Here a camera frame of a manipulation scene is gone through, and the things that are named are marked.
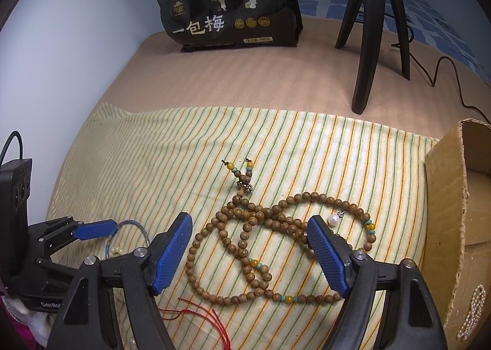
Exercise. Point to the cardboard box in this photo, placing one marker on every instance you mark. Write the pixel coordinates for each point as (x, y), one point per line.
(445, 200)

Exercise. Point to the pink and white cloth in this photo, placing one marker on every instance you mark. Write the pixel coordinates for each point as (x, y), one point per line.
(15, 331)

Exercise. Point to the white pearl pendant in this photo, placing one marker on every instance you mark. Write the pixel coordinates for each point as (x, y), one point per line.
(334, 219)

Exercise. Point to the small pearl strand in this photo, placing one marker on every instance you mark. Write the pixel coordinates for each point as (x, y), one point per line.
(475, 296)

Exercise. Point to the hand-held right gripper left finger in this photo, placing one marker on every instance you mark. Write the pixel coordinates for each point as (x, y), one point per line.
(168, 254)

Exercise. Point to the black tripod stand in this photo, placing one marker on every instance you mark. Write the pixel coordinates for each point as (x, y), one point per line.
(368, 28)

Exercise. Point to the tan bed cover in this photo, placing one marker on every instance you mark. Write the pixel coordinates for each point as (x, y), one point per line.
(249, 81)

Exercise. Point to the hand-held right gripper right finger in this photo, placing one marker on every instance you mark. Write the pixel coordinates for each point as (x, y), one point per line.
(326, 254)

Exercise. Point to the silver bangle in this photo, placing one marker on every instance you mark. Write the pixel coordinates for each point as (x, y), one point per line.
(147, 235)

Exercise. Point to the blue patterned bedsheet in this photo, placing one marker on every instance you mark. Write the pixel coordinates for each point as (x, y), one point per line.
(422, 12)

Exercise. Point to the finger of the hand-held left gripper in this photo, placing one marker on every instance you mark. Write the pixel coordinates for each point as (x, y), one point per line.
(96, 229)
(53, 269)

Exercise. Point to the yellow striped cloth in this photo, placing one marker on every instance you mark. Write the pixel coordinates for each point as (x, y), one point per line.
(153, 166)

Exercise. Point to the black snack bag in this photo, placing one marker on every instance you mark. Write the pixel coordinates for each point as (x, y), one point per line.
(230, 1)

